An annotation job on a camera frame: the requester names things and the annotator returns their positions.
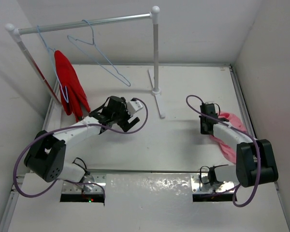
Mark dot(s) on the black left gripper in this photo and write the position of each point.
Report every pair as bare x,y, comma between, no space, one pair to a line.
125,125

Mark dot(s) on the white clothes rack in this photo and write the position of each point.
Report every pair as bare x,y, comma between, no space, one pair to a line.
153,15

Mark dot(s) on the light blue wire hanger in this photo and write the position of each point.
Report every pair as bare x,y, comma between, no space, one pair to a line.
76,42

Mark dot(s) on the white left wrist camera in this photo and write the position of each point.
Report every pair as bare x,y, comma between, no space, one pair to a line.
134,106

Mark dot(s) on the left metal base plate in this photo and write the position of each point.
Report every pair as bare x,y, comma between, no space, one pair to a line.
90,184

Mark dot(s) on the light blue hanger with shirt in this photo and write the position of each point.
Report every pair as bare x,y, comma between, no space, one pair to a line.
51,53

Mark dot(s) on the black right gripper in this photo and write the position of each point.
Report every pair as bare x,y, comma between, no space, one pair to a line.
202,131

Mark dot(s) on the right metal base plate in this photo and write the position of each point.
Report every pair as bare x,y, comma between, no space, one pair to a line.
200,185

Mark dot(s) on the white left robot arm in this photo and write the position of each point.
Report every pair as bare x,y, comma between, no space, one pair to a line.
47,157

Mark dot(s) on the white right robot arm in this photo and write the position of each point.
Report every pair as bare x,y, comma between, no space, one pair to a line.
254,161

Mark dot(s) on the red t shirt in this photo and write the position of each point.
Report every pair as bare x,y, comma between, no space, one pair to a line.
69,79

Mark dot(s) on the metal base plate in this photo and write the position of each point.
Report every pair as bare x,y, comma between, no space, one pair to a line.
200,185
90,184

